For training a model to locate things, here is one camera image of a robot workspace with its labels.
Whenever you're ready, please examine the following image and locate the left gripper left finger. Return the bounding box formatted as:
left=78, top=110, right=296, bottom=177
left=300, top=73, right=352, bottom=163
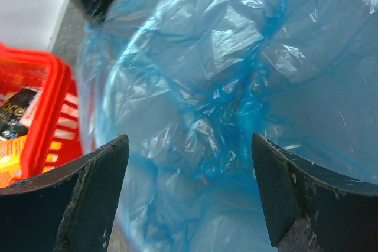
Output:
left=1, top=135, right=129, bottom=251

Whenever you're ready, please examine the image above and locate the grey plastic trash bin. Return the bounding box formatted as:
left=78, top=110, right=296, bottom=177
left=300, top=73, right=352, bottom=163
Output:
left=97, top=0, right=378, bottom=252

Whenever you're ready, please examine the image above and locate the red plastic shopping basket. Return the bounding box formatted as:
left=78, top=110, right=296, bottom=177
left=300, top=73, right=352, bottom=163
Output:
left=1, top=45, right=82, bottom=184

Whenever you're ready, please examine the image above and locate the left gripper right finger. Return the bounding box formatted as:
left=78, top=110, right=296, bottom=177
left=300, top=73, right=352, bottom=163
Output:
left=252, top=133, right=377, bottom=251

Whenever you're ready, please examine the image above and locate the small orange carton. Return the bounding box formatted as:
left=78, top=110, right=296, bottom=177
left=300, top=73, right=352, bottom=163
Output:
left=0, top=135, right=27, bottom=188

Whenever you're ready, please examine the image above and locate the torn blue trash bag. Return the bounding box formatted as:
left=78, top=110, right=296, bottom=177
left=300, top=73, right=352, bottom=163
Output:
left=78, top=0, right=378, bottom=252

